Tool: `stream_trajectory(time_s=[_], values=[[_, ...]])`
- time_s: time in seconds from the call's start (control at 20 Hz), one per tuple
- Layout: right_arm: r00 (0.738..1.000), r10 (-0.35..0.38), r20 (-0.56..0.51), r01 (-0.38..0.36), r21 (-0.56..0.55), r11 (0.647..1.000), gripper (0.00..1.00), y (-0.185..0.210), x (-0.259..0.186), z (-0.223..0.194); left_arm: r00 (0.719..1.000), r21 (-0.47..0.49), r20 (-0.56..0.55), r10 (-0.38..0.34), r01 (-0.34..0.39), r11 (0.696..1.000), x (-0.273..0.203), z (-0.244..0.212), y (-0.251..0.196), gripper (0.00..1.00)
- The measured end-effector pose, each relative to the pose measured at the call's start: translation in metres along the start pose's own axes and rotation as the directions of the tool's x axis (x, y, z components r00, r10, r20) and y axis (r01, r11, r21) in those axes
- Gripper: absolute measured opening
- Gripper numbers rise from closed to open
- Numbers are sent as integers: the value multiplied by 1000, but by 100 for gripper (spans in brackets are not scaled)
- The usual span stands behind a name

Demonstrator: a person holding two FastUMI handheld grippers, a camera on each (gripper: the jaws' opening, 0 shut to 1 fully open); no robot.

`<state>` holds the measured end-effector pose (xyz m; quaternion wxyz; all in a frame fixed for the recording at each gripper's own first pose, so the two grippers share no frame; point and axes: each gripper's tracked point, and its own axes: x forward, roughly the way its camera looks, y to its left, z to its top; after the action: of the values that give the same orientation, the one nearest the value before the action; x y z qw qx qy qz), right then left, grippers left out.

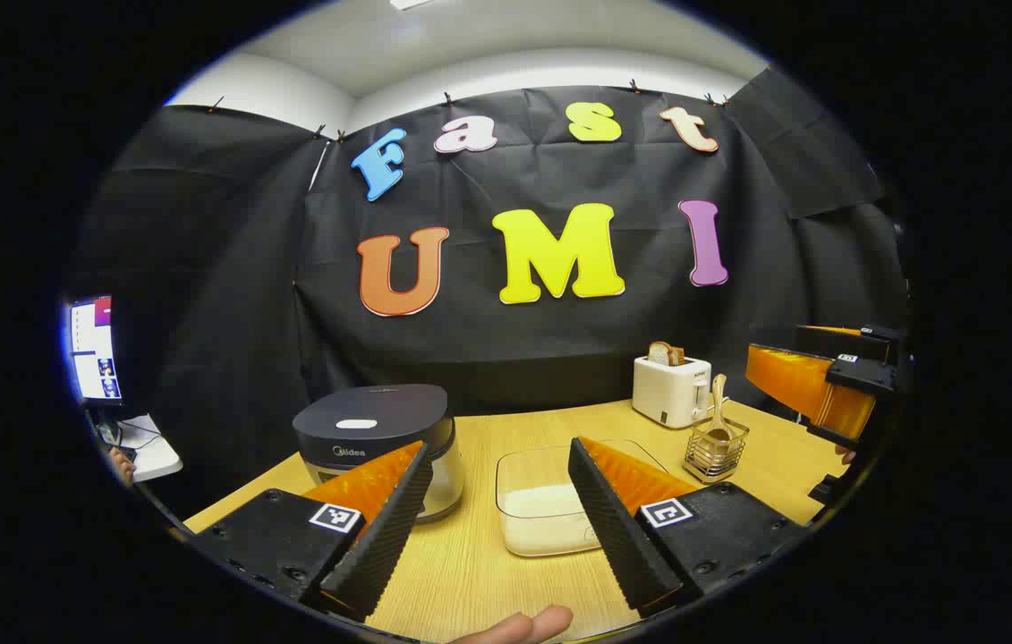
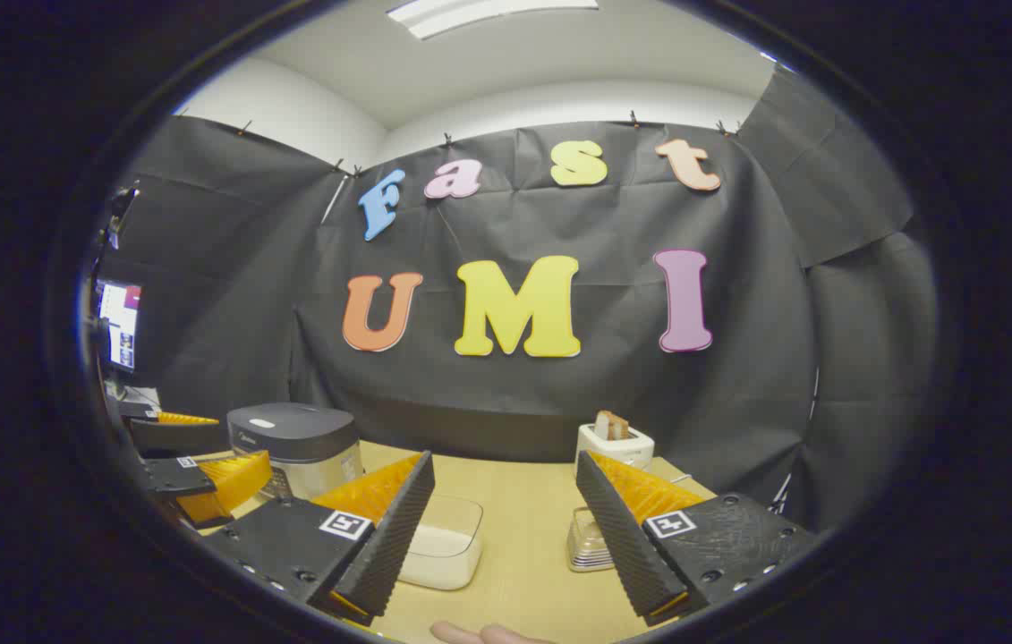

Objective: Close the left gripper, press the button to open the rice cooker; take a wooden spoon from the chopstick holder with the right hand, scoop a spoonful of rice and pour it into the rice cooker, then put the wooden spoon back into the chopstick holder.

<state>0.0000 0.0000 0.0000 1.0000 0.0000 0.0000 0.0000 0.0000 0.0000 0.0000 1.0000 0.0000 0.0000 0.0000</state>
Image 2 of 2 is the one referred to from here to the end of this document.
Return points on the computer monitor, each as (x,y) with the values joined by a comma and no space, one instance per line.
(119,326)

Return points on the brown toasted bread slice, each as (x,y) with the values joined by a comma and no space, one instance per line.
(619,426)

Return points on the white toaster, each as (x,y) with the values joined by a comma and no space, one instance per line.
(631,445)

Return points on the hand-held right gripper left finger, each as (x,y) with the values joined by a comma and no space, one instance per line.
(389,537)

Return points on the black backdrop cloth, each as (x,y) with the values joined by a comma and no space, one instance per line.
(613,224)

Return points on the silver black rice cooker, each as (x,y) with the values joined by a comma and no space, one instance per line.
(291,429)

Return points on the ceiling light panel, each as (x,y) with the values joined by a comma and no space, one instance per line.
(470,13)

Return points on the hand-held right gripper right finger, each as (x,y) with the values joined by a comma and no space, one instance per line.
(622,537)

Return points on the clear plastic container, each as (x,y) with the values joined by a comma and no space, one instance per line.
(461,514)

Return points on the white uncooked rice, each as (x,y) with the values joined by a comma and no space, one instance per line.
(438,550)

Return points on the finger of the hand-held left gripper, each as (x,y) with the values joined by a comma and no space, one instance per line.
(174,476)
(174,438)

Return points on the pale bread slice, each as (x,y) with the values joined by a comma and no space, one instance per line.
(601,425)

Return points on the white side table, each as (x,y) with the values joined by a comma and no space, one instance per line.
(140,394)

